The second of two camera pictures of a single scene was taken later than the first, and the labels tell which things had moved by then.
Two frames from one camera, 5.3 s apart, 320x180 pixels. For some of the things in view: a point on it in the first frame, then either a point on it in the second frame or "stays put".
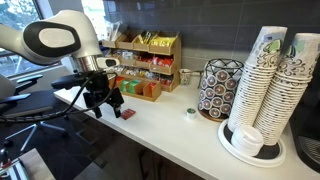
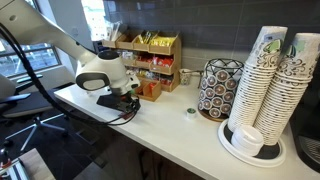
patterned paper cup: [185, 75] stays put
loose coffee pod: [190, 113] stays put
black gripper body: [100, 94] -> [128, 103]
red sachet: [128, 113] stays put
